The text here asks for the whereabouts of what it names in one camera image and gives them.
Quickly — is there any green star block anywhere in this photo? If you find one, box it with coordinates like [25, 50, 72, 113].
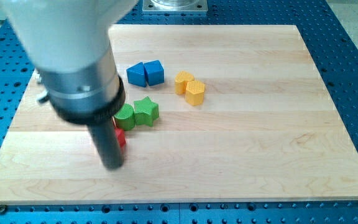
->
[134, 96, 159, 127]

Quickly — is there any wooden board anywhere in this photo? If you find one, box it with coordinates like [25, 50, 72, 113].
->
[0, 25, 358, 205]

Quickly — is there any red block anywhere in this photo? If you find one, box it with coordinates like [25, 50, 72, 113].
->
[114, 124, 126, 150]

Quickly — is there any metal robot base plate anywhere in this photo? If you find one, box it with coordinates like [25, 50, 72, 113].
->
[142, 0, 208, 12]

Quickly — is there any blue triangle block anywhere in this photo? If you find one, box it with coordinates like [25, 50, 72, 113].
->
[126, 62, 147, 87]

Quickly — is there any yellow hexagon block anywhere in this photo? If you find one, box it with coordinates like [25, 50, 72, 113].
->
[185, 80, 205, 106]

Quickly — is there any blue cube block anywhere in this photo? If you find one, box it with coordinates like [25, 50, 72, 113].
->
[144, 60, 165, 86]

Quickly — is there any silver black-ringed tool flange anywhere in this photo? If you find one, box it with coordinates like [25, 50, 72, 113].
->
[39, 45, 126, 125]

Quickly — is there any yellow heart block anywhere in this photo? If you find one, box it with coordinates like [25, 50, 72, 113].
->
[175, 71, 195, 95]

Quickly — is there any green cylinder block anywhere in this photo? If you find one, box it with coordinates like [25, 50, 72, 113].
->
[114, 103, 135, 131]

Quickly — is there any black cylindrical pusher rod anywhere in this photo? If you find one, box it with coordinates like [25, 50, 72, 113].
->
[87, 119, 124, 170]

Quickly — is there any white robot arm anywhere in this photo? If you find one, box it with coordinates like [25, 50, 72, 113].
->
[1, 0, 135, 170]

